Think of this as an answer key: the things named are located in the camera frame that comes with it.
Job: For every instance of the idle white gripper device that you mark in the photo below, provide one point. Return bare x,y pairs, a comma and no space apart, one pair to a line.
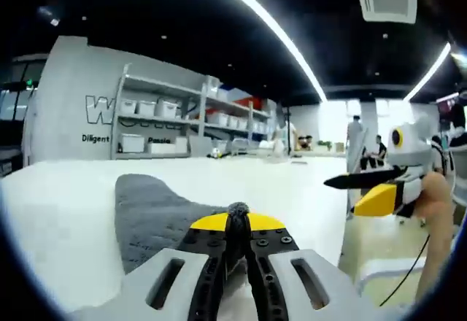
218,154

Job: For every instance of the small wooden box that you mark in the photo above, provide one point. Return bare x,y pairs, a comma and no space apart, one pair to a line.
339,147

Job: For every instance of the grey plush towel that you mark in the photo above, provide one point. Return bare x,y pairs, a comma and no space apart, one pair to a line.
153,211

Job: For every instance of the group of white storage boxes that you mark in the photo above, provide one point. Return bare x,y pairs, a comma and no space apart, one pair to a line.
166,107

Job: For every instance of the person's right hand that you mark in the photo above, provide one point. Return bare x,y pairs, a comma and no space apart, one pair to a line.
438,200

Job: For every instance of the small green plant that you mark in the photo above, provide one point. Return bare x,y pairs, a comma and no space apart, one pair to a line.
324,145

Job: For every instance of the ceiling light strip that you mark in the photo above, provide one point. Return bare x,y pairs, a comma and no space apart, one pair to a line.
270,25
427,73

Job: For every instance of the grey metal shelf unit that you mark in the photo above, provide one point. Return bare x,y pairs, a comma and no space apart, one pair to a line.
203,109

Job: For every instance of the black tripod stand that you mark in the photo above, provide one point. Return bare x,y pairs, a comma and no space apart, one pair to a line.
287,131

